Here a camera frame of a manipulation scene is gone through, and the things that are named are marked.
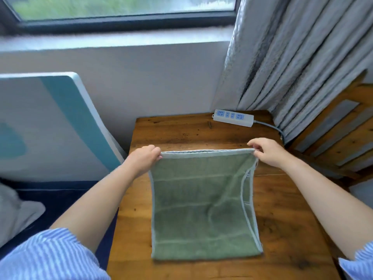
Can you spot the person's right hand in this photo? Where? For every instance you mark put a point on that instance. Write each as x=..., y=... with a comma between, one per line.
x=269, y=153

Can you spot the person's left hand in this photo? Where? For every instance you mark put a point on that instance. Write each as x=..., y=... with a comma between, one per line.
x=142, y=160

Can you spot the person's left fingers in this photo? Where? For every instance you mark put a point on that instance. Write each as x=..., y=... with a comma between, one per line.
x=155, y=153

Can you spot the person's right fingers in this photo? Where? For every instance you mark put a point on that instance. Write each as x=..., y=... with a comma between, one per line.
x=255, y=146

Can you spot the green towel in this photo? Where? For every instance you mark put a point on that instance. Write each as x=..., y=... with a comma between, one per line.
x=201, y=207

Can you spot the person's left forearm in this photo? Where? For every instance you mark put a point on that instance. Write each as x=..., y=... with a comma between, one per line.
x=96, y=201

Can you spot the person's right forearm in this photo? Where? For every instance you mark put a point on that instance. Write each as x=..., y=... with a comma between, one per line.
x=326, y=201

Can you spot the white power strip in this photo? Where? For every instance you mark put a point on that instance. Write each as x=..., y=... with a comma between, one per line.
x=233, y=117

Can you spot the wooden table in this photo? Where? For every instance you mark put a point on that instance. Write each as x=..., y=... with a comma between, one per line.
x=288, y=218

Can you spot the wooden slatted chair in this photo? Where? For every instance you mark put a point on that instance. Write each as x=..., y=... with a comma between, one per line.
x=338, y=137

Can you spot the grey curtain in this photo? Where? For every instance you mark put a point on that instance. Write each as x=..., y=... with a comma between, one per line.
x=291, y=61

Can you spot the white and teal headboard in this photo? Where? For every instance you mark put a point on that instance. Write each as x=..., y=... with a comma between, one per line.
x=52, y=125

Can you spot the dark blue bed sheet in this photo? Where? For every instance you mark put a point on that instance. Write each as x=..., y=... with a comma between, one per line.
x=55, y=201

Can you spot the blue striped shirt sleeve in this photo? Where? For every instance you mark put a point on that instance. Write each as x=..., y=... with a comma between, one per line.
x=49, y=256
x=360, y=263

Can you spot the grey pillow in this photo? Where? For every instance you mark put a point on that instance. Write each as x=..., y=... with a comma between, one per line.
x=17, y=212

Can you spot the dark window frame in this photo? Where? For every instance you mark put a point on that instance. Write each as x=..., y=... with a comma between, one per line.
x=122, y=21

